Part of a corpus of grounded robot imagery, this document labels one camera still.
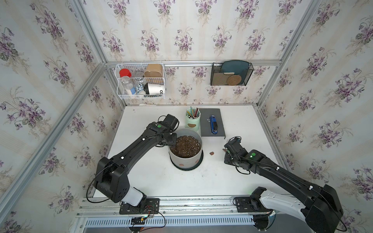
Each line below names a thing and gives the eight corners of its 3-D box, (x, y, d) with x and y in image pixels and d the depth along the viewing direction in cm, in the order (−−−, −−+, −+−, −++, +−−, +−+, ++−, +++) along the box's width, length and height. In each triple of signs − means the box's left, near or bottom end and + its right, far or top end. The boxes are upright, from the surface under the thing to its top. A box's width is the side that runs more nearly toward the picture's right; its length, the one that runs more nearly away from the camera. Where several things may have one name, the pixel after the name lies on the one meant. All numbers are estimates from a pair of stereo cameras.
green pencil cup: (185, 132, 104) (185, 118, 92) (185, 121, 111) (185, 106, 99) (199, 133, 104) (201, 118, 92) (198, 121, 112) (200, 106, 99)
